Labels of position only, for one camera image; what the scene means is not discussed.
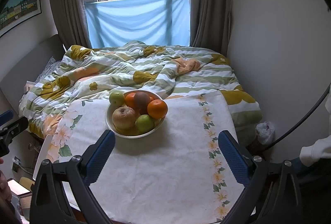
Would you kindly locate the person's left hand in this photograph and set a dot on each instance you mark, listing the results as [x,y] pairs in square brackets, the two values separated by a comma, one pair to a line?
[5,189]

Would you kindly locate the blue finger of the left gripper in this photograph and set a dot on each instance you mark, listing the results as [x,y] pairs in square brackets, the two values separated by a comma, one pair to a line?
[6,117]
[16,127]

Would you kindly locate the blue window cloth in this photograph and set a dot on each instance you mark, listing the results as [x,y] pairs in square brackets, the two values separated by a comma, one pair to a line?
[154,22]

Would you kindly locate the white plastic bag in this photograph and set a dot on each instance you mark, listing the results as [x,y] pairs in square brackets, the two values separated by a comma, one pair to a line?
[265,132]

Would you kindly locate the cream yellow fruit bowl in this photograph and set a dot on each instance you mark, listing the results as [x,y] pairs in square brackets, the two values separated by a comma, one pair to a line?
[133,133]

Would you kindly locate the green apple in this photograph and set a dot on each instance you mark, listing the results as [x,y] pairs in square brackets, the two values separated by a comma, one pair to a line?
[144,124]
[116,98]

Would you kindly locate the floral white tablecloth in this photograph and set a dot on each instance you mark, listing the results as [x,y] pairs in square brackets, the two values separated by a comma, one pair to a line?
[176,174]

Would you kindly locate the white sleeve forearm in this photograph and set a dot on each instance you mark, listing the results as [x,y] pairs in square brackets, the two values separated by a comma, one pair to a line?
[321,148]

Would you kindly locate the framed city poster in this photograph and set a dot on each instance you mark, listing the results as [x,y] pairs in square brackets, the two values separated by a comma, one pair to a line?
[16,12]

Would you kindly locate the brown kiwi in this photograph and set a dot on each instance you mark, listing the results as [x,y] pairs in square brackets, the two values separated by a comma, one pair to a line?
[142,99]

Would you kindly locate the green striped floral duvet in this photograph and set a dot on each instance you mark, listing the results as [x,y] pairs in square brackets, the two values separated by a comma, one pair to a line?
[86,74]

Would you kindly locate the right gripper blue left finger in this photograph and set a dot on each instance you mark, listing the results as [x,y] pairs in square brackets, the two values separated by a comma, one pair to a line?
[96,156]

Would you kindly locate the large orange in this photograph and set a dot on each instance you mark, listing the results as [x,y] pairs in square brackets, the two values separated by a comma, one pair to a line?
[157,109]
[130,100]

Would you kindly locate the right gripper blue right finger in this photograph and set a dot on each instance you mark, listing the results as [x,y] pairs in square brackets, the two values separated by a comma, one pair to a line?
[238,158]

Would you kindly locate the grey headboard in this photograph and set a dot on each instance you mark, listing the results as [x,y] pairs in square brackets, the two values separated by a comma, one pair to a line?
[29,67]

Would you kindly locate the right brown curtain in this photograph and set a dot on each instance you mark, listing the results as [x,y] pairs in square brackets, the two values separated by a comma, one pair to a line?
[210,24]

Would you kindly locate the yellow wrinkled apple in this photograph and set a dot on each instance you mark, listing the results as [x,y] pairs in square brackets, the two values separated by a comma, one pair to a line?
[124,118]

